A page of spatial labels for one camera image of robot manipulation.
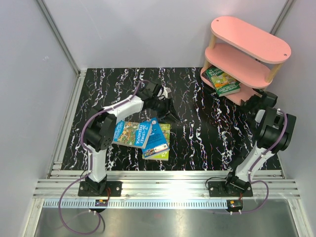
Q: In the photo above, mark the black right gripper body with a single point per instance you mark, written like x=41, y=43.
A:
x=252, y=102

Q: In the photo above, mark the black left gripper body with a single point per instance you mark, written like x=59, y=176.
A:
x=162, y=107

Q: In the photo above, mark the green 104-Storey Treehouse book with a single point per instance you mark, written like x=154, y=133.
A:
x=223, y=83

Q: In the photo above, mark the blue 26-Storey Treehouse book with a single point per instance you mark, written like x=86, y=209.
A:
x=132, y=134

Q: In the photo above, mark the pink three-tier shelf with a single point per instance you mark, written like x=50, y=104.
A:
x=249, y=54

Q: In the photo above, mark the Tale of Two Cities book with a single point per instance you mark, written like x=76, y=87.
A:
x=206, y=76

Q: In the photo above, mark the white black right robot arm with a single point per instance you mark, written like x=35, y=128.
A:
x=273, y=134

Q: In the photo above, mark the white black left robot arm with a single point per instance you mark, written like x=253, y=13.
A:
x=99, y=131

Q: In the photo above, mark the lime green book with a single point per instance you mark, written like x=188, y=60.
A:
x=164, y=156

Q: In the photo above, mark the blue back-cover book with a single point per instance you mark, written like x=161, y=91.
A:
x=154, y=144

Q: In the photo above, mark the black marble pattern mat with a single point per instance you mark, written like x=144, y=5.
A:
x=213, y=133

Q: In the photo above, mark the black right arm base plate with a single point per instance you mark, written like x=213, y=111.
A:
x=222, y=189

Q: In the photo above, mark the right corner aluminium post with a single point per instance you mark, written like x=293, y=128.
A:
x=282, y=16

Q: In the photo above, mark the corner aluminium post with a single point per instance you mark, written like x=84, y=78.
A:
x=57, y=34
x=282, y=16

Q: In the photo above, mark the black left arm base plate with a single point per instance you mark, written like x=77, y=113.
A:
x=113, y=188

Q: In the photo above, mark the aluminium rail frame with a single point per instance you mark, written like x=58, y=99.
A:
x=135, y=184

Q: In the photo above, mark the left corner aluminium post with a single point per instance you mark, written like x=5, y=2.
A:
x=57, y=34

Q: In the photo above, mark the white slotted cable duct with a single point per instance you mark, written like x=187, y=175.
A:
x=142, y=203

